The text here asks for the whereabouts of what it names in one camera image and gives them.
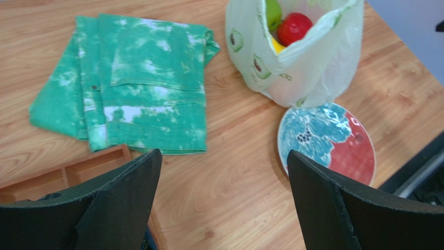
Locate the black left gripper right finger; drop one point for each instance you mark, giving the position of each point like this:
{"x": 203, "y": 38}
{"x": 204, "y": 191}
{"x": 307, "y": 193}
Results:
{"x": 336, "y": 212}

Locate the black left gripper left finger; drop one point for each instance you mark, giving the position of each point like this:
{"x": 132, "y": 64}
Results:
{"x": 110, "y": 211}

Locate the translucent avocado print plastic bag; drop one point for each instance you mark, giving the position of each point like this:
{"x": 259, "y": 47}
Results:
{"x": 308, "y": 73}

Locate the yellow fake banana bunch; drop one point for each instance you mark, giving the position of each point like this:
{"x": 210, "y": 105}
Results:
{"x": 278, "y": 48}

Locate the red fake apple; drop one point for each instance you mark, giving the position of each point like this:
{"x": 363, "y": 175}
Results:
{"x": 293, "y": 28}

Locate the green fake apple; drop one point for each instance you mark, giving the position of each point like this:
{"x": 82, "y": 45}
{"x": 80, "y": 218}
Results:
{"x": 273, "y": 14}

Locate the wooden compartment tray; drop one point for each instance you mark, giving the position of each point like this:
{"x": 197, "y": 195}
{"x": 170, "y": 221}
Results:
{"x": 54, "y": 179}

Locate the floral red blue plate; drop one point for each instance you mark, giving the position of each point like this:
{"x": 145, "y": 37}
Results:
{"x": 330, "y": 135}

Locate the green tie-dye cloth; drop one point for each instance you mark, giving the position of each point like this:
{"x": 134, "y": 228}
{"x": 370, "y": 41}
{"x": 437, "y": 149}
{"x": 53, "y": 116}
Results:
{"x": 132, "y": 81}

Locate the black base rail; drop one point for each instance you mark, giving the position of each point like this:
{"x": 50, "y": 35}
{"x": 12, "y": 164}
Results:
{"x": 421, "y": 178}

